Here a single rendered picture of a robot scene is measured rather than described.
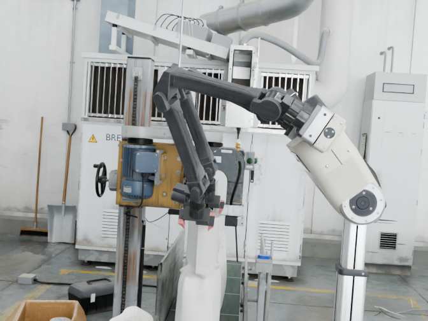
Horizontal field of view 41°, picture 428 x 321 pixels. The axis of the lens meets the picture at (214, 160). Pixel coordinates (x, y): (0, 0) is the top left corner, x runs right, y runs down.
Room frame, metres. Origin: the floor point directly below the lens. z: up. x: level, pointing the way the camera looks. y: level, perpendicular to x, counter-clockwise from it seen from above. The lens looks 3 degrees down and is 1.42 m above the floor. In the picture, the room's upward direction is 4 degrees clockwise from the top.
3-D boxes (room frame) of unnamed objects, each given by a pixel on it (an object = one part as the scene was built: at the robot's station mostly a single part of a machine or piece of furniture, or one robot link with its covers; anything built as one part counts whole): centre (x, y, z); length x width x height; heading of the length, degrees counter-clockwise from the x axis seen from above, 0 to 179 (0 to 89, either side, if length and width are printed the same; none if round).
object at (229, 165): (2.91, -0.04, 1.21); 0.30 x 0.25 x 0.30; 177
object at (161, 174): (2.72, 0.26, 1.23); 0.28 x 0.07 x 0.16; 177
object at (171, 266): (3.37, 0.20, 0.54); 1.05 x 0.02 x 0.41; 177
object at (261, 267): (2.65, -0.26, 0.81); 0.08 x 0.08 x 0.06; 87
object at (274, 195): (6.05, 0.17, 1.05); 2.28 x 1.16 x 2.09; 87
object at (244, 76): (5.23, -0.20, 1.82); 0.51 x 0.27 x 0.71; 177
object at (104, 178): (2.89, 0.57, 1.13); 0.18 x 0.11 x 0.18; 177
